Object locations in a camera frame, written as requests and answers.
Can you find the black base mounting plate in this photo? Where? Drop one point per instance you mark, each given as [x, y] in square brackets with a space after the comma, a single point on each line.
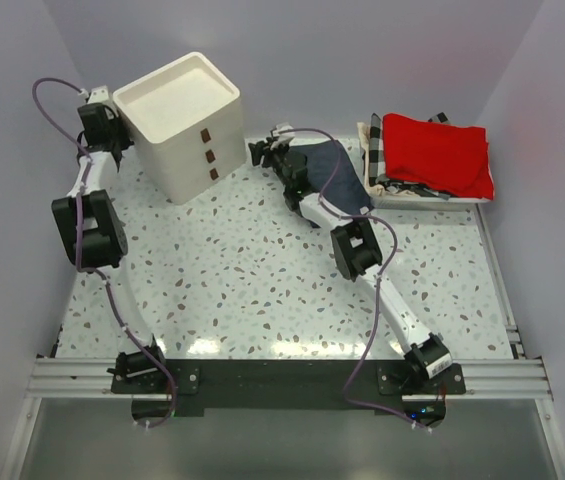
[190, 388]

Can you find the cream drawer organizer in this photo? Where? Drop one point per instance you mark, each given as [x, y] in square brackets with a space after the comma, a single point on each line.
[186, 122]

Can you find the aluminium frame rail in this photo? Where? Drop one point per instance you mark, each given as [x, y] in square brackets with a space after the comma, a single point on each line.
[73, 427]

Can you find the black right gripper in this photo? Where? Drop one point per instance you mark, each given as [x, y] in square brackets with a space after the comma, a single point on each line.
[259, 149]

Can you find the dark blue pencil pouch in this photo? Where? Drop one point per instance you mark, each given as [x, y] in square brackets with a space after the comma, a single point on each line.
[328, 165]

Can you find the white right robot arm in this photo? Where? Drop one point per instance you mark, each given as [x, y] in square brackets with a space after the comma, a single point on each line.
[359, 258]

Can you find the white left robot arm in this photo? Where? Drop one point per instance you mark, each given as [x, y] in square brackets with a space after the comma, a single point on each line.
[95, 242]

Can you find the red folded cloth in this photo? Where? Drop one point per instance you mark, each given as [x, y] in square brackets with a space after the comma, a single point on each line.
[443, 157]

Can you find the black white checkered cloth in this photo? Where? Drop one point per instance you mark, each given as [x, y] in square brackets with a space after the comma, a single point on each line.
[375, 164]

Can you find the white cloth basket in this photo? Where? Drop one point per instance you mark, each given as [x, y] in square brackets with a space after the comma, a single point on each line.
[393, 193]

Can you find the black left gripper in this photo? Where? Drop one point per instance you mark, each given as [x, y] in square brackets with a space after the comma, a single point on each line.
[128, 143]

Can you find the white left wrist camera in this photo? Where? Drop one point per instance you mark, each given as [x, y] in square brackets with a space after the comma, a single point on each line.
[99, 94]

